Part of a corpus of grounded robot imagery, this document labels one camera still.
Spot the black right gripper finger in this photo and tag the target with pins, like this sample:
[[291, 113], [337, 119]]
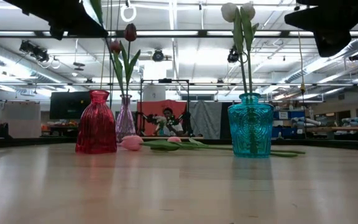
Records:
[[328, 18], [332, 43]]

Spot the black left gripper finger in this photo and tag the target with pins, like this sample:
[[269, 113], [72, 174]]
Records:
[[79, 26]]

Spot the white artificial tulip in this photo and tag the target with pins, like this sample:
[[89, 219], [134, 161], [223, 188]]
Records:
[[249, 9], [229, 12]]

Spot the red ribbed glass vase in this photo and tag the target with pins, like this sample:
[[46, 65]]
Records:
[[95, 124]]

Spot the slim pink glass vase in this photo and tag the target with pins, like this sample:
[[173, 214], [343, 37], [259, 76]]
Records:
[[125, 119]]

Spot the turquoise embossed glass vase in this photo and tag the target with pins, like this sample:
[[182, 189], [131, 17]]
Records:
[[251, 127]]

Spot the pink artificial tulip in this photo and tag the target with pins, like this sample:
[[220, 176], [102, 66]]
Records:
[[174, 139], [131, 143]]

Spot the black monitor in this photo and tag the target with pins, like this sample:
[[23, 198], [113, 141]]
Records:
[[68, 105]]

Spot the wooden table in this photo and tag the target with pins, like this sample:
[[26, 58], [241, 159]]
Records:
[[337, 128]]

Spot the blue storage bins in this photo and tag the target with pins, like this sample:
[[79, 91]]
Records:
[[291, 123]]

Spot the red cloth backdrop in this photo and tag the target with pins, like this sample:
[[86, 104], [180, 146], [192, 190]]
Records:
[[149, 109]]

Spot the white board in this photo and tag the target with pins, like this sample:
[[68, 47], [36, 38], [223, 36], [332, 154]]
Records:
[[14, 115]]

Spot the person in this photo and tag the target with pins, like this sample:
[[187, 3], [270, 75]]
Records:
[[168, 124]]

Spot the grey cloth backdrop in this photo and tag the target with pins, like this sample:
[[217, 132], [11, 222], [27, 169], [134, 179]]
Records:
[[205, 119]]

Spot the black ceiling camera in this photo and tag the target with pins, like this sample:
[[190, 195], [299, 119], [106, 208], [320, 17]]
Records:
[[356, 56], [158, 55], [34, 51], [233, 57]]

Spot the black stand frame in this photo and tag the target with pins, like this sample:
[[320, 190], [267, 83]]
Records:
[[165, 80]]

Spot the black overhead frame beam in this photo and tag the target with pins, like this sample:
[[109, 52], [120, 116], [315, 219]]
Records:
[[182, 33]]

